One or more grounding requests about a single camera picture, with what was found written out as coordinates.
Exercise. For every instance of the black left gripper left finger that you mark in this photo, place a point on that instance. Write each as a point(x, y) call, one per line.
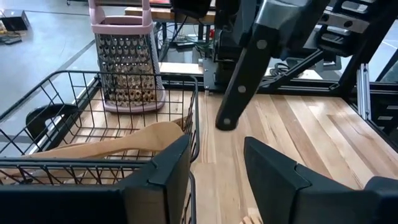
point(168, 186)

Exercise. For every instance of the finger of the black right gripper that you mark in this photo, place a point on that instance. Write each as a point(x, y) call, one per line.
point(295, 21)

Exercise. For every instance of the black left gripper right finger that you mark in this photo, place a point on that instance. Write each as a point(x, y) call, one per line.
point(280, 193)

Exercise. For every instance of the wooden spoon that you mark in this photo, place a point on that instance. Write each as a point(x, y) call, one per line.
point(149, 138)

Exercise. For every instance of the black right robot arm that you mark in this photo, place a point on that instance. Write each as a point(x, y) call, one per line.
point(224, 46)

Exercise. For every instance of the wooden background table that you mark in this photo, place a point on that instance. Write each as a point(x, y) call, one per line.
point(161, 14)

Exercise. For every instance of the pink steel box grater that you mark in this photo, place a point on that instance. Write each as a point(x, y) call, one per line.
point(127, 56)

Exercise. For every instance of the black box on floor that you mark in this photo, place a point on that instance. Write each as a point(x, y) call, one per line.
point(14, 20)

